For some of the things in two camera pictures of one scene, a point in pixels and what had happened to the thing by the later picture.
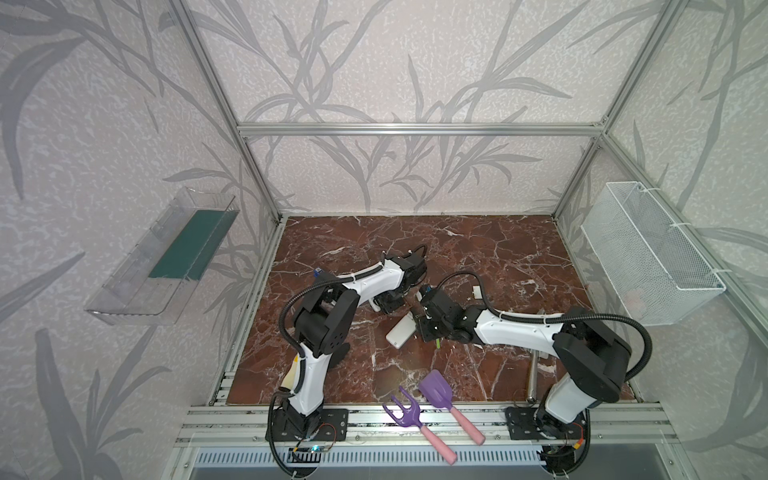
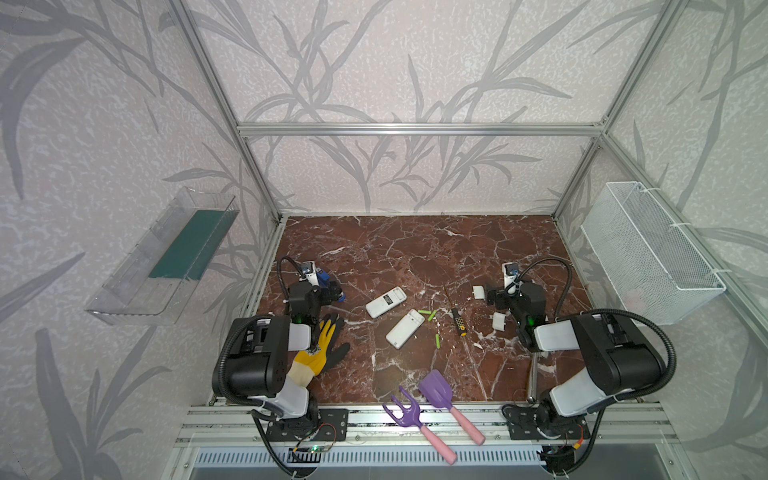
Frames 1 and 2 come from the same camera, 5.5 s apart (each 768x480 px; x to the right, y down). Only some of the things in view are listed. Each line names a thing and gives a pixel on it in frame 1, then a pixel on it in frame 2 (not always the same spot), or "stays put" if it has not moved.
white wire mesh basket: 656,272 stays put
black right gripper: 429,324 → 499,297
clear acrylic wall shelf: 152,282 stays put
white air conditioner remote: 402,331 stays put
